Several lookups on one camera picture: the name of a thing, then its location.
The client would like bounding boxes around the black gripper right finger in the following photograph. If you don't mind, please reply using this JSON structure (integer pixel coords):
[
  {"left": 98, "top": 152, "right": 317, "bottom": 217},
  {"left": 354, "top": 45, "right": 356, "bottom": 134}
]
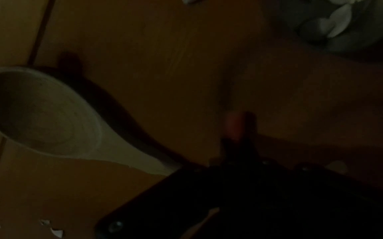
[{"left": 243, "top": 111, "right": 265, "bottom": 168}]

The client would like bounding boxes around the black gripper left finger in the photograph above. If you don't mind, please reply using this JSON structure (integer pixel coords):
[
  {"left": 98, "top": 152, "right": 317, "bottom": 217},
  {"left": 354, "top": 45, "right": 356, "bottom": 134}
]
[{"left": 219, "top": 132, "right": 248, "bottom": 169}]

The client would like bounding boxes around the wooden spoon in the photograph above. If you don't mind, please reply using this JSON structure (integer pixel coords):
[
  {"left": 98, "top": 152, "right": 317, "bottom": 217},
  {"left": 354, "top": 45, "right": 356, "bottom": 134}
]
[{"left": 0, "top": 65, "right": 184, "bottom": 177}]

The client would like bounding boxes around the small glass cup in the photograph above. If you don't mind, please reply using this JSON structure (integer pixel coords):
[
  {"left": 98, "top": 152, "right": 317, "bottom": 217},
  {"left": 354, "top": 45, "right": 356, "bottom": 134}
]
[{"left": 265, "top": 0, "right": 383, "bottom": 60}]

